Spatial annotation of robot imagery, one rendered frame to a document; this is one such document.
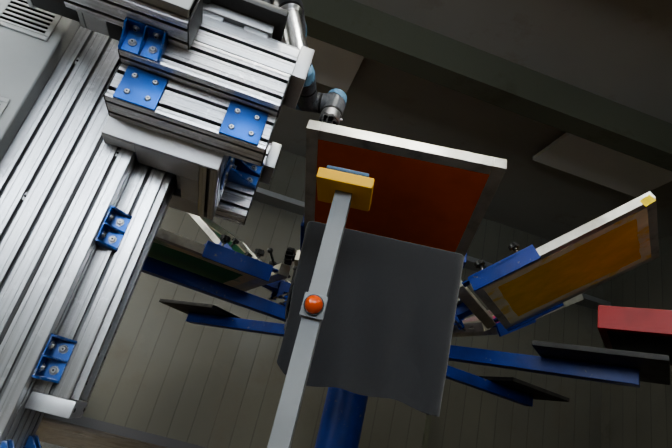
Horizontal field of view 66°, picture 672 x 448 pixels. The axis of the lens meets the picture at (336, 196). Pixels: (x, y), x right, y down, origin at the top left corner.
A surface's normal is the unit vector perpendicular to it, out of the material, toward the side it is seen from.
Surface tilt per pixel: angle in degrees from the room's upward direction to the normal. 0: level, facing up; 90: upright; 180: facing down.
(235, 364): 90
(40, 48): 90
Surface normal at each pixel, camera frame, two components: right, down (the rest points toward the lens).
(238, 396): 0.25, -0.36
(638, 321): -0.48, -0.48
